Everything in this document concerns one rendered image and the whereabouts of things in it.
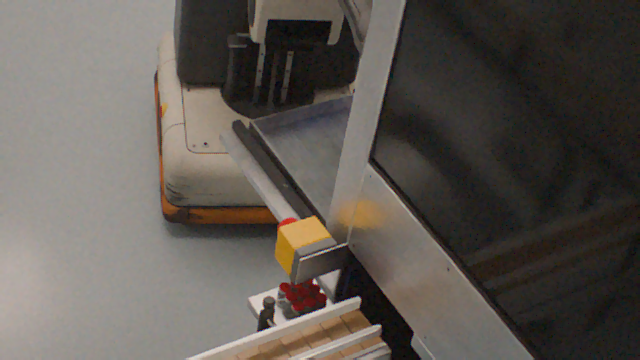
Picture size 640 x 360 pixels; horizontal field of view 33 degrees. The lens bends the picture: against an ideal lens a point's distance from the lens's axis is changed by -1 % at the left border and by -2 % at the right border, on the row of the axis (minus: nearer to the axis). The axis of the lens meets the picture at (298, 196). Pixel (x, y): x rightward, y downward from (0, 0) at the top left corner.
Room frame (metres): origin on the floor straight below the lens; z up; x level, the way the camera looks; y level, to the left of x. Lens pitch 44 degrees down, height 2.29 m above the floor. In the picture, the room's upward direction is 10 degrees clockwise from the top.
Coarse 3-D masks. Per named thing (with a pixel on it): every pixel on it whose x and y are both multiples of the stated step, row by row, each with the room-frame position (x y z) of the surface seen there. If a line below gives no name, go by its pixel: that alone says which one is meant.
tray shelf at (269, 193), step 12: (228, 132) 1.63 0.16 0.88; (228, 144) 1.59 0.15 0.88; (240, 144) 1.60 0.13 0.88; (240, 156) 1.56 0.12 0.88; (252, 156) 1.57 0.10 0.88; (240, 168) 1.55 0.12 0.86; (252, 168) 1.54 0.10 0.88; (252, 180) 1.51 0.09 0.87; (264, 180) 1.51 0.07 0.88; (264, 192) 1.48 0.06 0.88; (276, 192) 1.48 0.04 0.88; (276, 204) 1.45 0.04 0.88; (288, 204) 1.46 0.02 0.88; (276, 216) 1.43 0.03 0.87; (288, 216) 1.43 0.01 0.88
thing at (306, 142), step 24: (264, 120) 1.65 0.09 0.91; (288, 120) 1.68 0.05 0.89; (312, 120) 1.71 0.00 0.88; (336, 120) 1.72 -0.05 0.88; (264, 144) 1.58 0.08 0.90; (288, 144) 1.62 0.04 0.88; (312, 144) 1.63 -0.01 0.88; (336, 144) 1.65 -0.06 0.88; (288, 168) 1.55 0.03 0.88; (312, 168) 1.56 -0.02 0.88; (336, 168) 1.58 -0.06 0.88; (312, 192) 1.50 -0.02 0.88
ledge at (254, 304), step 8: (256, 296) 1.22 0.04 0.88; (264, 296) 1.22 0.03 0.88; (272, 296) 1.23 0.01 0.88; (248, 304) 1.21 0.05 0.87; (256, 304) 1.20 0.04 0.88; (328, 304) 1.23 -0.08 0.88; (256, 312) 1.19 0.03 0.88; (280, 312) 1.19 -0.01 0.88; (280, 320) 1.18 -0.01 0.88; (288, 320) 1.18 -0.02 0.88
